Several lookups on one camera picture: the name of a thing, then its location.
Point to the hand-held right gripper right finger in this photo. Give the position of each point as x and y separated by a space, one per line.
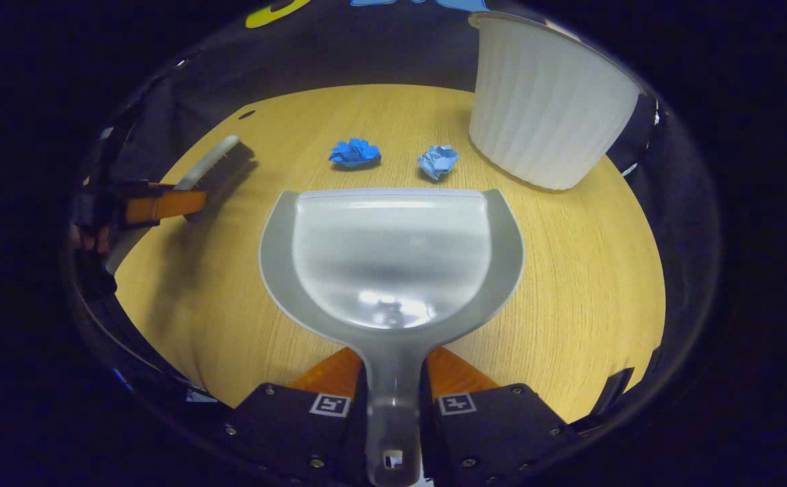
501 433

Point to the small grey broom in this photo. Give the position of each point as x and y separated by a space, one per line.
220 169

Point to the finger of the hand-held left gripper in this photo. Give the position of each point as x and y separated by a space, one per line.
163 206

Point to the light blue paper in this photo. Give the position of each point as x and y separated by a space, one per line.
438 161

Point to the dark blue paper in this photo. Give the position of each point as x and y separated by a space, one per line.
354 152

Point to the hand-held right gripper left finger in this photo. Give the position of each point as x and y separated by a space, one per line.
298 433

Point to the grey dustpan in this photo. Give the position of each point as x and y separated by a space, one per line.
393 257

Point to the black backdrop cloth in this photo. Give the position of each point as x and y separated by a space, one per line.
379 47

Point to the white garbage bin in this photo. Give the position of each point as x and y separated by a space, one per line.
549 108

